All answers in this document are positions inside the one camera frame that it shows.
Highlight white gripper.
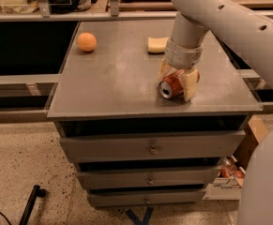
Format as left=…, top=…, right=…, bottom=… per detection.
left=158, top=38, right=203, bottom=101

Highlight red coke can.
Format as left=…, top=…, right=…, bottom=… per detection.
left=159, top=70, right=183, bottom=98

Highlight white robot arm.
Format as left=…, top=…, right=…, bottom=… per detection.
left=165, top=0, right=273, bottom=225

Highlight yellow sponge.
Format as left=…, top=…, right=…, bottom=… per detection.
left=147, top=37, right=168, bottom=53

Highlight top grey drawer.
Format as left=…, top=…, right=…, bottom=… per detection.
left=60, top=130, right=245, bottom=163

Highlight grey drawer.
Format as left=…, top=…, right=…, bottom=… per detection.
left=60, top=130, right=245, bottom=163
left=87, top=189, right=205, bottom=207
left=77, top=166, right=220, bottom=190

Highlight grey drawer cabinet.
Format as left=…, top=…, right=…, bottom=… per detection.
left=48, top=20, right=261, bottom=195

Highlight orange ball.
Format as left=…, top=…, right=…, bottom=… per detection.
left=76, top=33, right=97, bottom=53

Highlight middle grey drawer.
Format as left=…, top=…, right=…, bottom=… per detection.
left=77, top=166, right=220, bottom=190

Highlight red packet in box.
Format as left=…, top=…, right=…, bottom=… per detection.
left=220, top=157, right=244, bottom=178

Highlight cardboard box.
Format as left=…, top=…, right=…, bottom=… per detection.
left=204, top=115, right=268, bottom=201

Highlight bottom grey drawer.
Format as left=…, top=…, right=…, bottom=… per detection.
left=87, top=189, right=205, bottom=207

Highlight blue tape on floor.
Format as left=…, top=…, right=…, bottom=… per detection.
left=125, top=206, right=154, bottom=225

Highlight black bar on floor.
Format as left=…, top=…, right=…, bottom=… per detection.
left=19, top=185, right=46, bottom=225

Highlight metal railing frame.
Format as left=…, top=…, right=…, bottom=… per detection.
left=0, top=0, right=273, bottom=23

